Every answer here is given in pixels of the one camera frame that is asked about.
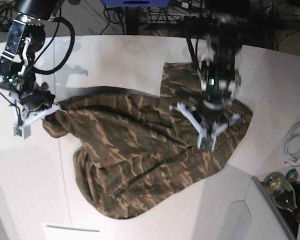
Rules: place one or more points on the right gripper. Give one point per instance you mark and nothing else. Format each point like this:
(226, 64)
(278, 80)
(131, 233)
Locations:
(35, 99)

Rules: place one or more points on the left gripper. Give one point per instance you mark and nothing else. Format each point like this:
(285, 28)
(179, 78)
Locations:
(212, 108)

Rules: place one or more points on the camouflage t-shirt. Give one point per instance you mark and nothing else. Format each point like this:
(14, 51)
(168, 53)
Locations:
(135, 151)

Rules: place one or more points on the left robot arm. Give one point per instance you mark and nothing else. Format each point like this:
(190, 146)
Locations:
(212, 41)

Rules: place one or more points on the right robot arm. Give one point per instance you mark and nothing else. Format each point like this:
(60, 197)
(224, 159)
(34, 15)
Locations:
(26, 37)

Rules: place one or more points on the black power strip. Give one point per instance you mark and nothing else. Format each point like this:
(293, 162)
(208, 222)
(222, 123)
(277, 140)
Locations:
(194, 19)

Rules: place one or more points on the clear plastic bottle red cap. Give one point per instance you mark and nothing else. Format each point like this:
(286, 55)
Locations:
(282, 193)

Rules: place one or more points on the green tape roll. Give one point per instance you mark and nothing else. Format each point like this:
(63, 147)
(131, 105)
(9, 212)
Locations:
(292, 175)

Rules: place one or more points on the blue bin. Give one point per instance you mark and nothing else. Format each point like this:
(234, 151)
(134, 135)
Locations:
(136, 3)

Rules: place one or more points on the black mesh tray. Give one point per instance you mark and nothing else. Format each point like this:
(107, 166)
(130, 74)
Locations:
(288, 216)

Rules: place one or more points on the white paper label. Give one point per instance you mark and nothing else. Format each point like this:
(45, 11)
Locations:
(53, 231)

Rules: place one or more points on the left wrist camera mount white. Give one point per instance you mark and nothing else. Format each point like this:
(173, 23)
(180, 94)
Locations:
(208, 130)

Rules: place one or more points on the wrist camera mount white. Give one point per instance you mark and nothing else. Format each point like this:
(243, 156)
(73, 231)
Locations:
(208, 130)
(24, 119)

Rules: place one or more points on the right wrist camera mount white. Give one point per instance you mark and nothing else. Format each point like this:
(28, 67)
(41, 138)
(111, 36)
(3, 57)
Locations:
(24, 119)

